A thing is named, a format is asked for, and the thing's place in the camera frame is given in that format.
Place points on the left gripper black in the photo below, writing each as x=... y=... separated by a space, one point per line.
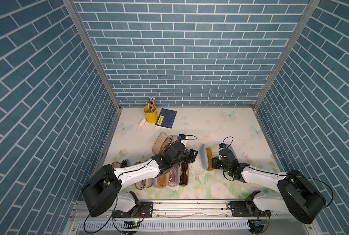
x=189 y=155

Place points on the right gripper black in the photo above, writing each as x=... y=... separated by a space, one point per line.
x=214 y=160

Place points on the blue case yellow glasses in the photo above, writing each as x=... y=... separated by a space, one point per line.
x=206 y=157

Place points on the blue case white glasses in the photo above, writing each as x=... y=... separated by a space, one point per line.
x=232 y=150

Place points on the grey case tortoise glasses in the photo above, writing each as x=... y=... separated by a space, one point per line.
x=183 y=181

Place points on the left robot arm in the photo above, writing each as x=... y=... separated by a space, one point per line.
x=102 y=189

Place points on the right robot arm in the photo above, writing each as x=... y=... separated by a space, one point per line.
x=294 y=194

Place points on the plaid case red glasses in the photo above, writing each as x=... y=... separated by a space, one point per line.
x=174 y=139

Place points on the beige case striped glasses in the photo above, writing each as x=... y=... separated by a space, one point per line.
x=159 y=143

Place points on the blue case orange glasses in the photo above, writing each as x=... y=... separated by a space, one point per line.
x=160 y=182

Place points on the beige case black glasses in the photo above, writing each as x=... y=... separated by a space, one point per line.
x=121 y=164

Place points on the dark blue book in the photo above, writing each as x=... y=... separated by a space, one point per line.
x=166 y=118

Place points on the yellow pen cup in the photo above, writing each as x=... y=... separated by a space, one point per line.
x=150 y=114

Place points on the white eraser sharpener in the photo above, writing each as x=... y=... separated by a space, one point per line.
x=143 y=122

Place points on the pencils in cup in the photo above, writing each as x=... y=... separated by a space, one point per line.
x=151 y=105

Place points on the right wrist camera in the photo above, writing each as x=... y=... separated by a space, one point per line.
x=223 y=146

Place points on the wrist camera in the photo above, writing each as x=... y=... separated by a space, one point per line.
x=182 y=138
x=223 y=146

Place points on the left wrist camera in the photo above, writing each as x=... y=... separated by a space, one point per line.
x=182 y=138

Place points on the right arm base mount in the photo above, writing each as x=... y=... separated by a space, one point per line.
x=246 y=208

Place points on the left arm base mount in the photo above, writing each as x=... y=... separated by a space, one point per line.
x=144 y=210

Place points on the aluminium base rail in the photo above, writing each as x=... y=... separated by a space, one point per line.
x=187 y=217

